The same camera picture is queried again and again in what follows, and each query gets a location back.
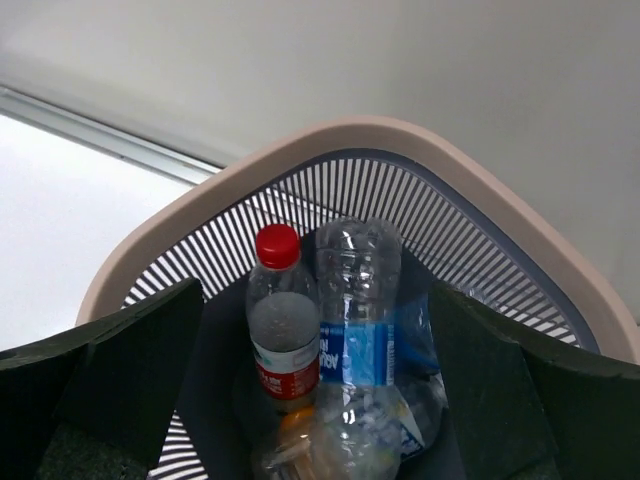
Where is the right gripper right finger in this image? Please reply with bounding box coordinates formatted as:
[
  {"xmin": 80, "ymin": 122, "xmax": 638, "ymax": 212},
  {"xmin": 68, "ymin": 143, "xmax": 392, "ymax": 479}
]
[{"xmin": 428, "ymin": 281, "xmax": 639, "ymax": 479}]

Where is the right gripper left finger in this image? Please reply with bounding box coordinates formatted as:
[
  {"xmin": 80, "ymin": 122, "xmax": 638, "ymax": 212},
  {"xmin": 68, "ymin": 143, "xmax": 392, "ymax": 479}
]
[{"xmin": 1, "ymin": 279, "xmax": 204, "ymax": 479}]

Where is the clear unlabelled plastic bottle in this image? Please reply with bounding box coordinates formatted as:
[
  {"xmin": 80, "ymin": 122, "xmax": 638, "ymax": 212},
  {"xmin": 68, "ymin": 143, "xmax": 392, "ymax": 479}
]
[{"xmin": 252, "ymin": 424, "xmax": 400, "ymax": 479}]

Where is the orange juice bottle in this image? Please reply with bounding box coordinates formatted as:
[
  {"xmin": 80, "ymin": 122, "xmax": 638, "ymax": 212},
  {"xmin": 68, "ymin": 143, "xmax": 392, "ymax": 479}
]
[{"xmin": 271, "ymin": 406, "xmax": 320, "ymax": 479}]

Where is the red label water bottle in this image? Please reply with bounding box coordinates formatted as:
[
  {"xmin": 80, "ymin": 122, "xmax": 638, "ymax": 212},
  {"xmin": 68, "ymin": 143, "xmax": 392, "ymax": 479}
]
[{"xmin": 246, "ymin": 224, "xmax": 320, "ymax": 413}]

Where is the blue label bottle white cap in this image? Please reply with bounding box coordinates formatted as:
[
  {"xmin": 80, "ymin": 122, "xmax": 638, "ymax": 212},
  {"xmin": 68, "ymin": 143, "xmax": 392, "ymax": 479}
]
[{"xmin": 316, "ymin": 218, "xmax": 402, "ymax": 445}]

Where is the clear bottle white blue label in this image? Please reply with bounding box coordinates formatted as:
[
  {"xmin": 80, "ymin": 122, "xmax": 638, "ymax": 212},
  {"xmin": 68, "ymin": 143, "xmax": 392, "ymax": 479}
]
[{"xmin": 336, "ymin": 375, "xmax": 448, "ymax": 478}]

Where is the grey mesh waste bin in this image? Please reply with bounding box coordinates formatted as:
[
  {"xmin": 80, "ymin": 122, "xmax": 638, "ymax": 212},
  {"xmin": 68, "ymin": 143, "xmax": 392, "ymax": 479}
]
[{"xmin": 78, "ymin": 117, "xmax": 639, "ymax": 479}]

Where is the aluminium frame rail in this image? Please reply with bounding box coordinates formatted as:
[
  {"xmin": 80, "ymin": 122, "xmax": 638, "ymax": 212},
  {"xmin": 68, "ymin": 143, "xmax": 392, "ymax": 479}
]
[{"xmin": 1, "ymin": 85, "xmax": 222, "ymax": 186}]

